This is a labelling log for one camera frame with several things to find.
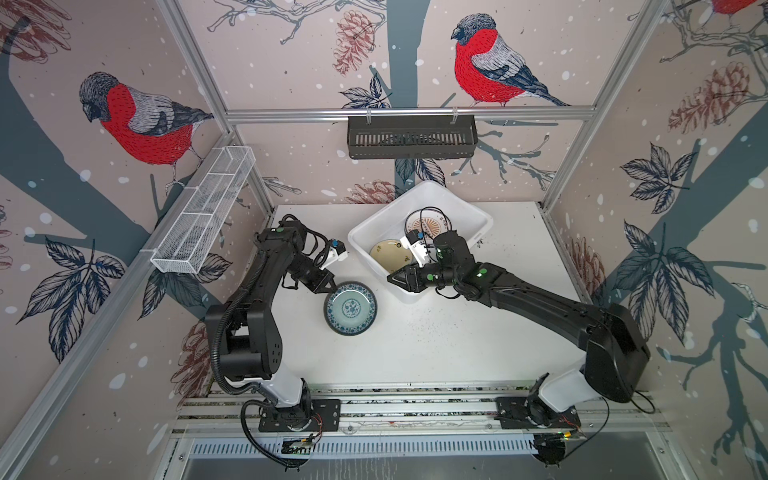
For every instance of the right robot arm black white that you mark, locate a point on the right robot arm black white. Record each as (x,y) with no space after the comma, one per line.
(616,353)

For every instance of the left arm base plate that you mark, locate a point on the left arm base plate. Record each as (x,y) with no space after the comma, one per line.
(315,416)

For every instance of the white wire mesh basket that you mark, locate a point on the white wire mesh basket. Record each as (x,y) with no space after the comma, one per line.
(191,237)

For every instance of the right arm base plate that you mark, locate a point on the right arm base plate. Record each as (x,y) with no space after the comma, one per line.
(520,413)

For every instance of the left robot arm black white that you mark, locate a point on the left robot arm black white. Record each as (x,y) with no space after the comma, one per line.
(245,344)

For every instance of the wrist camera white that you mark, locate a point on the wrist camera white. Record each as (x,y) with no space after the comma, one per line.
(414,241)
(337,252)

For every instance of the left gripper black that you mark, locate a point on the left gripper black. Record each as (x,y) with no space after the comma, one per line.
(319,286)

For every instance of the orange sunburst plate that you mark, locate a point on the orange sunburst plate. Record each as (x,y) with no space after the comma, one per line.
(431,222)

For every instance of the white plastic bin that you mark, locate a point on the white plastic bin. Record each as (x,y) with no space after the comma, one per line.
(469,221)

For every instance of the black hanging wall basket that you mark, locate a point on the black hanging wall basket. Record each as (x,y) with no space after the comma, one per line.
(411,137)

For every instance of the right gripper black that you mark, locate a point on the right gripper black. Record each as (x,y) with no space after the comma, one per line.
(412,274)

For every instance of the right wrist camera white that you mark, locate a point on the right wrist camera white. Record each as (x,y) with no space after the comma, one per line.
(414,241)

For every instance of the yellow plate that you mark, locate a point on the yellow plate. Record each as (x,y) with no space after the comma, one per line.
(391,255)

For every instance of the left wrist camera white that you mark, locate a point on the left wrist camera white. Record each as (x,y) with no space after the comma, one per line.
(337,252)

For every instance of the teal patterned plate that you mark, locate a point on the teal patterned plate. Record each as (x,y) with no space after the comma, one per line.
(351,309)

